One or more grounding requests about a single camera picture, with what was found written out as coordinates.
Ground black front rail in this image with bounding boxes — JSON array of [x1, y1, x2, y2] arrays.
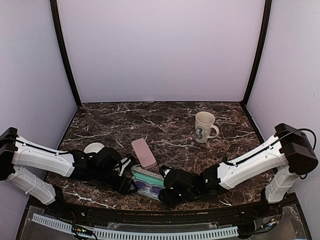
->
[[78, 207, 241, 225]]

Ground pink glasses case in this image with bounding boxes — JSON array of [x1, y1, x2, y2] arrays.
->
[[131, 138, 157, 170]]

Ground grey glasses case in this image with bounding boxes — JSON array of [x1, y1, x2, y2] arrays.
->
[[131, 166, 165, 201]]

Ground clear frame dark-lens sunglasses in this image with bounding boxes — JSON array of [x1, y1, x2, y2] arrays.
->
[[135, 180, 164, 197]]

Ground black right corner post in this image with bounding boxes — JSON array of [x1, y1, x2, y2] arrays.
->
[[240, 0, 273, 109]]

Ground cream ceramic mug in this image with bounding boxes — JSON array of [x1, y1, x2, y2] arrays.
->
[[194, 111, 220, 144]]

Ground black corner post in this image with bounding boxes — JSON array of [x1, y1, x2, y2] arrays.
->
[[49, 0, 82, 108], [240, 0, 273, 109]]

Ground black left corner post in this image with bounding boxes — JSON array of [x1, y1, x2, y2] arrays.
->
[[49, 0, 82, 108]]

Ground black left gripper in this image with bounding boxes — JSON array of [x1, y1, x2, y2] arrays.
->
[[93, 168, 139, 196]]

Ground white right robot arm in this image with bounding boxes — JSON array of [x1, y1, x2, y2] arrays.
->
[[158, 123, 319, 217]]

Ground white ceramic bowl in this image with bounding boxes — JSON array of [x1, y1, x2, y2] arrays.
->
[[83, 142, 105, 154]]

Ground white slotted cable duct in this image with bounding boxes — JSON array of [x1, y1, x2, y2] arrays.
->
[[31, 213, 239, 240]]

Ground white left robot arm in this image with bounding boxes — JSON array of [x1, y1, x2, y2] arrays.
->
[[0, 127, 138, 218]]

